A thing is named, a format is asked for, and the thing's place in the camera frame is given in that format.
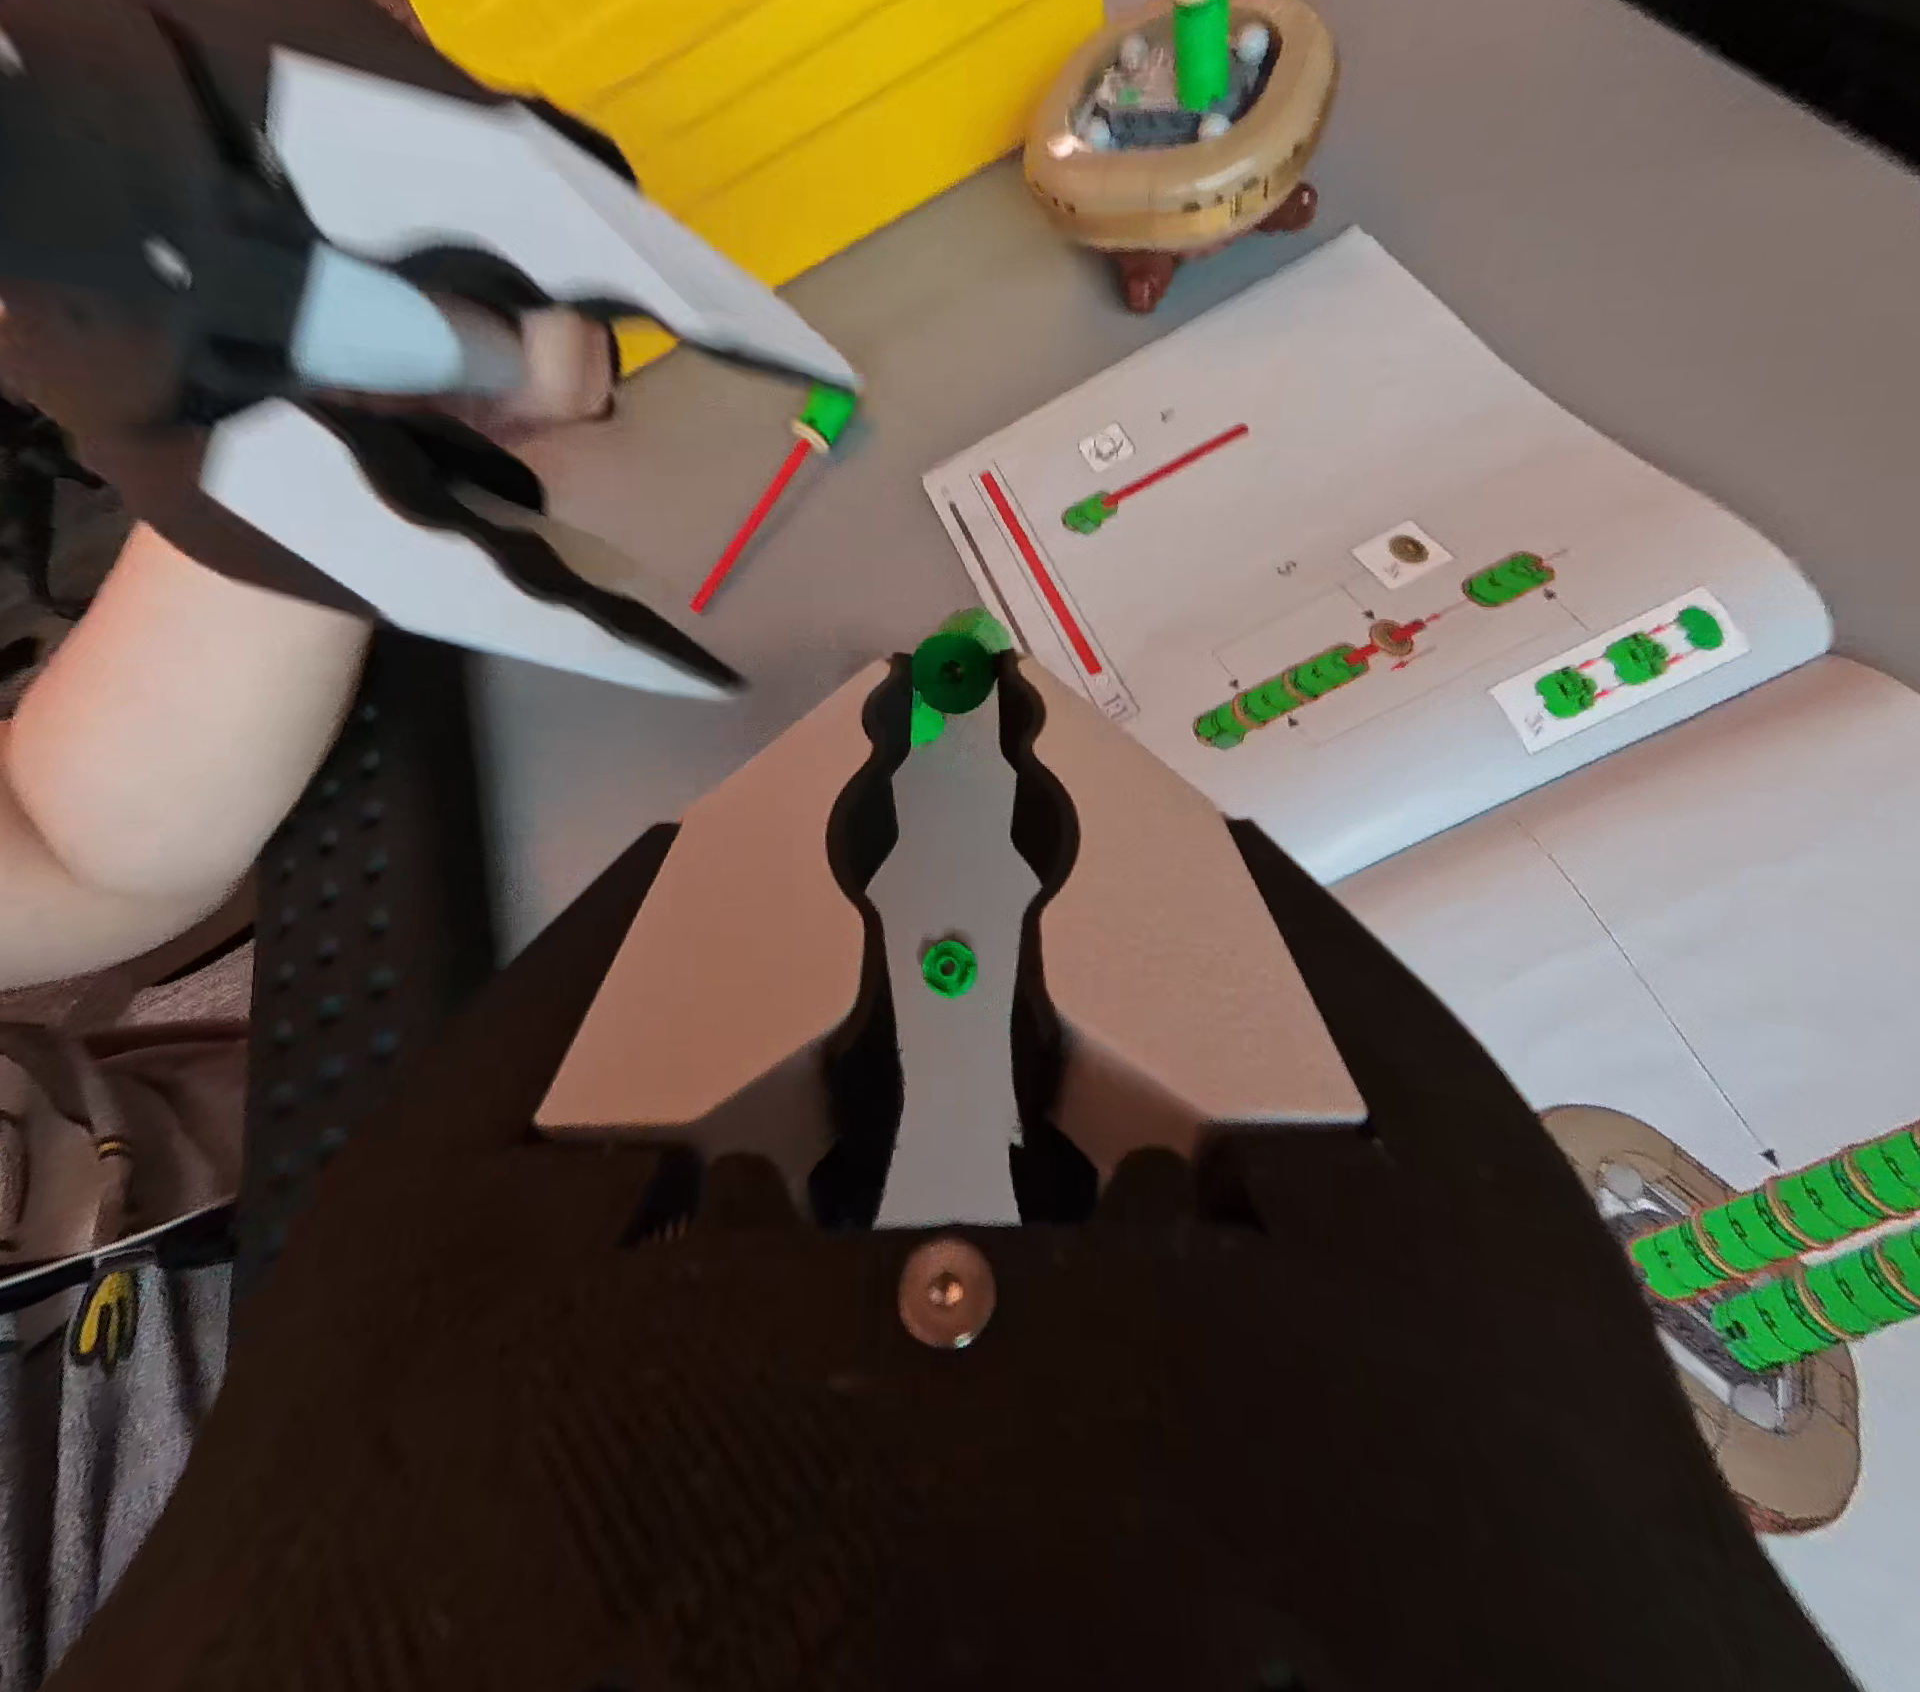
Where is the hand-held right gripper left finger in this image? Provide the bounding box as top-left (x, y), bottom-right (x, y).
top-left (535, 656), bottom-right (910, 1154)

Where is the red toy axle with green brick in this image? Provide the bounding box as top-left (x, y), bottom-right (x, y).
top-left (690, 377), bottom-right (860, 617)

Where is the grey desk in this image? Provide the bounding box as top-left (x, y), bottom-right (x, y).
top-left (465, 0), bottom-right (1920, 1229)

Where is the printed grey shirt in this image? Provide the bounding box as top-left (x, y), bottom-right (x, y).
top-left (0, 942), bottom-right (264, 1692)

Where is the white instruction booklet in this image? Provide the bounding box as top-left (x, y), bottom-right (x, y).
top-left (922, 226), bottom-right (1920, 1692)

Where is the person's left forearm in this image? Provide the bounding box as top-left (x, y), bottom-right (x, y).
top-left (0, 522), bottom-right (379, 991)

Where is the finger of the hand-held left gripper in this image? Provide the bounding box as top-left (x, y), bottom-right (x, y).
top-left (198, 398), bottom-right (748, 699)
top-left (267, 47), bottom-right (860, 412)

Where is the green round toy brick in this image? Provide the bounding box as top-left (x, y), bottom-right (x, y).
top-left (906, 607), bottom-right (1021, 749)

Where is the black dotted strip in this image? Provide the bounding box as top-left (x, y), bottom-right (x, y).
top-left (240, 633), bottom-right (504, 1274)

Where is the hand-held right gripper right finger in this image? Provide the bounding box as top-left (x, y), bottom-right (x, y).
top-left (1013, 656), bottom-right (1369, 1141)

